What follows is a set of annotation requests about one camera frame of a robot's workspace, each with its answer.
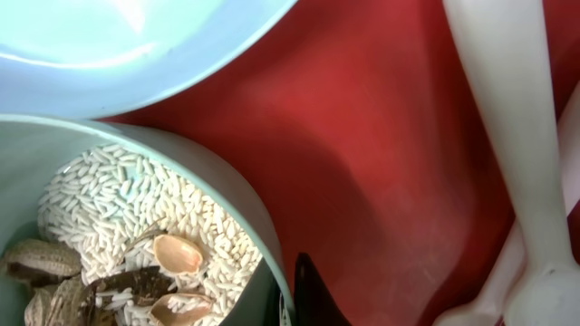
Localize green bowl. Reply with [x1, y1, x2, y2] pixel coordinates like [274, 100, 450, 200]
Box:
[1, 114, 297, 325]

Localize light blue plate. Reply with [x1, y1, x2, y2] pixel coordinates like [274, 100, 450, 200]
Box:
[1, 0, 296, 119]

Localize white plastic spoon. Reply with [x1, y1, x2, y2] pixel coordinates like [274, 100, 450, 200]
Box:
[443, 0, 579, 325]

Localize rice and nutshell leftovers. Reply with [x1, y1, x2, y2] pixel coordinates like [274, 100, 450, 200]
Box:
[1, 144, 262, 325]

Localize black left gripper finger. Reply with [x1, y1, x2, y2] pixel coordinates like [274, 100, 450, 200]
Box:
[294, 253, 351, 326]

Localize red serving tray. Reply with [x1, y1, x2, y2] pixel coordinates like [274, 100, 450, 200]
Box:
[101, 0, 580, 326]

